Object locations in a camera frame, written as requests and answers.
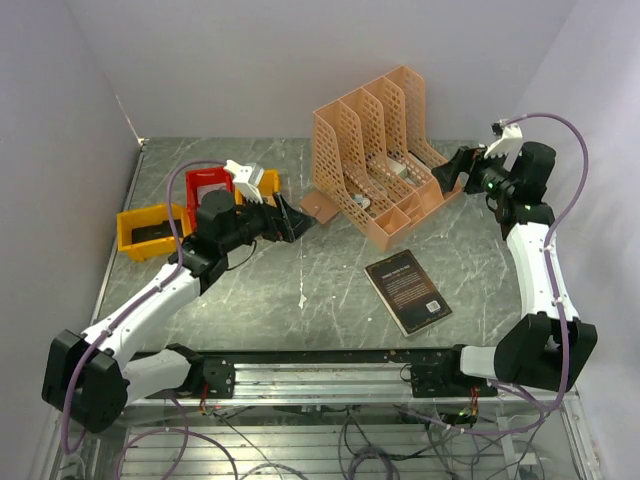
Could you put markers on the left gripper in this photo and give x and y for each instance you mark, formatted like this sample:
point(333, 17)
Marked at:
point(297, 223)

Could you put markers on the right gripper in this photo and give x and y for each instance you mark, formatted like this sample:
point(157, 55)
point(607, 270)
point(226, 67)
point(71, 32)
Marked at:
point(448, 172)

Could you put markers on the yellow bin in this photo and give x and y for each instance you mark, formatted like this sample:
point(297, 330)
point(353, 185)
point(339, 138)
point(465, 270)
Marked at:
point(268, 185)
point(128, 220)

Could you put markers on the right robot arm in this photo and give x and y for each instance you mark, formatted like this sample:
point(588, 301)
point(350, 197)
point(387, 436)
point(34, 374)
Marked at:
point(549, 347)

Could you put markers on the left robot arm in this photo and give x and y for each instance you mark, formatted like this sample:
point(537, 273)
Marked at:
point(92, 376)

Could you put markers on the orange plastic file organizer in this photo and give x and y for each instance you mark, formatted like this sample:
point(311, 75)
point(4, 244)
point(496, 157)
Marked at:
point(371, 157)

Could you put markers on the red plastic bin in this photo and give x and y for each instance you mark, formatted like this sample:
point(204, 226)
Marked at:
point(202, 181)

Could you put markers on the black book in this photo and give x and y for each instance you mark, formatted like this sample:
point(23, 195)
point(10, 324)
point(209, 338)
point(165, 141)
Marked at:
point(407, 292)

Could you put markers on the black item in yellow bin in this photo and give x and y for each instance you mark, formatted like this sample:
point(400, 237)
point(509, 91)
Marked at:
point(151, 232)

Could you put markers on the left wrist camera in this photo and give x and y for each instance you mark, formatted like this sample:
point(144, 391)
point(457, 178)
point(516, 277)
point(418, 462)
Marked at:
point(246, 179)

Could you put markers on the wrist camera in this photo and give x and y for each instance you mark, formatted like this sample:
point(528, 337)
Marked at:
point(246, 179)
point(508, 137)

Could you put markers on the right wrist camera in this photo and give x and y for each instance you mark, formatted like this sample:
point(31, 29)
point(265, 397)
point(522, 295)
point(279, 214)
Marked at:
point(508, 137)

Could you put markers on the aluminium mounting rail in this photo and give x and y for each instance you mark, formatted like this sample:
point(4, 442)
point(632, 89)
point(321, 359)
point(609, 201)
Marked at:
point(316, 383)

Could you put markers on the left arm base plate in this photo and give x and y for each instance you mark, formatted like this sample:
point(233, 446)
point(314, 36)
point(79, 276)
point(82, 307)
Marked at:
point(209, 375)

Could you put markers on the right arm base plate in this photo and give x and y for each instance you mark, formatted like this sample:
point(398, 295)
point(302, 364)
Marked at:
point(436, 373)

